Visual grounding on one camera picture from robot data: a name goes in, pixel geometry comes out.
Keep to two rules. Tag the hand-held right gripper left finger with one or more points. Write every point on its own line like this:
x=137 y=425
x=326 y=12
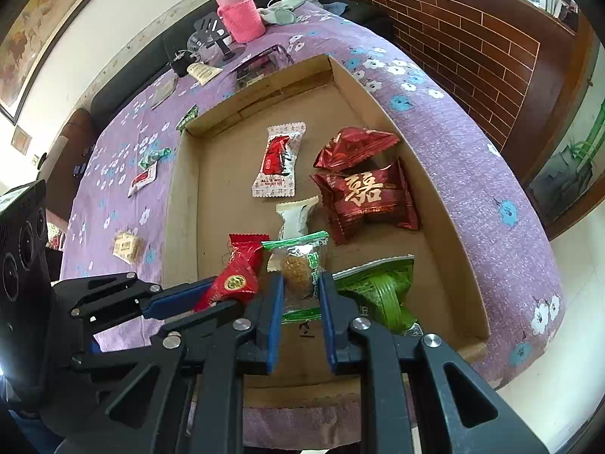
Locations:
x=276 y=321

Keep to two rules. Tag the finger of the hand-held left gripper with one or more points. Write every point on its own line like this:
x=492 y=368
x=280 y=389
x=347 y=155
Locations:
x=208 y=317
x=179 y=299

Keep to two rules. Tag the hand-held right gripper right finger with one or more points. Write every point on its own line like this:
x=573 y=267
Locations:
x=326 y=321

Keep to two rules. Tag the red cartoon snack packet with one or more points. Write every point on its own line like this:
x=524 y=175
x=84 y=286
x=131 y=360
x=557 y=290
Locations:
x=238 y=274

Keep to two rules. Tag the clear green-edged snack packet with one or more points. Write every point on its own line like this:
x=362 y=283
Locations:
x=302 y=265

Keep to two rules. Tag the long beige snack packet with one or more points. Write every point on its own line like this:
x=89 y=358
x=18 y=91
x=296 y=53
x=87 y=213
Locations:
x=127 y=246

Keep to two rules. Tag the cardboard box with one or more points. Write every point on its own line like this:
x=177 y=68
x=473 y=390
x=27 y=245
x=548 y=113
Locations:
x=227 y=189

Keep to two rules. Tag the small white red snack packet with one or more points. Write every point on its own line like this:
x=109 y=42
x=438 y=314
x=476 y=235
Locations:
x=142 y=179

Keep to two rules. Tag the dark red snack packet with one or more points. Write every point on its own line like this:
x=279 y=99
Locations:
x=368 y=198
x=354 y=144

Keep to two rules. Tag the green candy packet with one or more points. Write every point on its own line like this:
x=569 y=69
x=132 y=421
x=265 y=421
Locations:
x=153 y=157

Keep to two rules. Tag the large white red snack packet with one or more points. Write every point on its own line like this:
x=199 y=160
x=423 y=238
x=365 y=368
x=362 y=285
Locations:
x=276 y=158

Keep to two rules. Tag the green leaf-wrap snack packet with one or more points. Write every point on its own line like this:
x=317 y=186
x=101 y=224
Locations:
x=383 y=293

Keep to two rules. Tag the plain white snack packet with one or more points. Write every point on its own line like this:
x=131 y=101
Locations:
x=293 y=220

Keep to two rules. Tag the brown leather chair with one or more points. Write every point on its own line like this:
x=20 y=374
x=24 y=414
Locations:
x=75 y=151

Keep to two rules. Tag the person's blue trousers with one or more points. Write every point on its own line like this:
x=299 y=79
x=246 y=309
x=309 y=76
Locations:
x=23 y=435

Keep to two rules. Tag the black sofa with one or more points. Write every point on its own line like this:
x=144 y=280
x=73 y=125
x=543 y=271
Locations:
x=142 y=71

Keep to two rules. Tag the cream tube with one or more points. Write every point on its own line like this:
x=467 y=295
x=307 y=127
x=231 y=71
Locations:
x=203 y=73

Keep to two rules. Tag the small black object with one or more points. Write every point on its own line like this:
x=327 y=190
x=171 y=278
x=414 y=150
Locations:
x=182 y=66

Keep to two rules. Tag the clear plastic bowl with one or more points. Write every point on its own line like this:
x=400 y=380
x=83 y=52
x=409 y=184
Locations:
x=196 y=42

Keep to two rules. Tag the black eyeglasses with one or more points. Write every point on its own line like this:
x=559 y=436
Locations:
x=280 y=47

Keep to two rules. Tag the black phone stand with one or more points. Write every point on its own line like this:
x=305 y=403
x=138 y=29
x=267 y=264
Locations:
x=208 y=26

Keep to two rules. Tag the bottle with pink knit sleeve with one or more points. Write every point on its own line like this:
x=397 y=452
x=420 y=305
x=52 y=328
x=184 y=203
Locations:
x=238 y=16

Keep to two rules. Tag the bamboo print glass door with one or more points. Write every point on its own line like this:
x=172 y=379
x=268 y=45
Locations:
x=572 y=170

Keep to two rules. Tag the pale green face mask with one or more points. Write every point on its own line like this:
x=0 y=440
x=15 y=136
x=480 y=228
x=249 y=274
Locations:
x=279 y=16

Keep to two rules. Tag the wooden brick-pattern partition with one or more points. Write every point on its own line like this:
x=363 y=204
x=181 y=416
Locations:
x=449 y=47

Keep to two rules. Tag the blue cloth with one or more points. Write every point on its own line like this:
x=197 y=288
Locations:
x=336 y=5

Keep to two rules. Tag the small wall frame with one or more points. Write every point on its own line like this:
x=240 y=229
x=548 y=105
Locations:
x=21 y=139

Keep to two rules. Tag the framed wall painting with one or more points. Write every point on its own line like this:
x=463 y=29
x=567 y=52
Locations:
x=42 y=33

